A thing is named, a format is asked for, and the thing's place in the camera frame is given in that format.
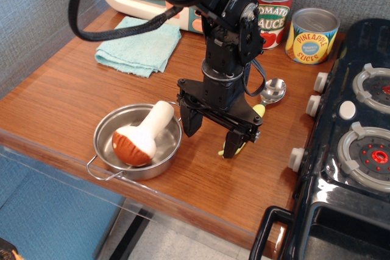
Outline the light blue folded towel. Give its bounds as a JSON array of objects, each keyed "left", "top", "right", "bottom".
[{"left": 95, "top": 24, "right": 181, "bottom": 78}]

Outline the pineapple slices can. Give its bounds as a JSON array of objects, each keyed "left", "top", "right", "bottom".
[{"left": 285, "top": 8, "right": 340, "bottom": 65}]

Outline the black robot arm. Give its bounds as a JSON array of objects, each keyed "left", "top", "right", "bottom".
[{"left": 165, "top": 0, "right": 264, "bottom": 158}]

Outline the tomato sauce can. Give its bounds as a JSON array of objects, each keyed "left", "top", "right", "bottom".
[{"left": 258, "top": 0, "right": 293, "bottom": 49}]

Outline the spoon with yellow-green handle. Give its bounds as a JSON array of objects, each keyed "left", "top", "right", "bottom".
[{"left": 218, "top": 78, "right": 286, "bottom": 157}]

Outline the plush brown white mushroom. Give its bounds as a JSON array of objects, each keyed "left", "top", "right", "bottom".
[{"left": 112, "top": 100, "right": 174, "bottom": 167}]

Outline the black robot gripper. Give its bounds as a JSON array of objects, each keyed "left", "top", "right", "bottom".
[{"left": 177, "top": 61, "right": 263, "bottom": 159}]

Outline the small steel pan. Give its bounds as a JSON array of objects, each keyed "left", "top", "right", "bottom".
[{"left": 87, "top": 101, "right": 183, "bottom": 181}]

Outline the black toy stove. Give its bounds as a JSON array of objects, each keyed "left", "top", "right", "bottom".
[{"left": 250, "top": 18, "right": 389, "bottom": 259}]

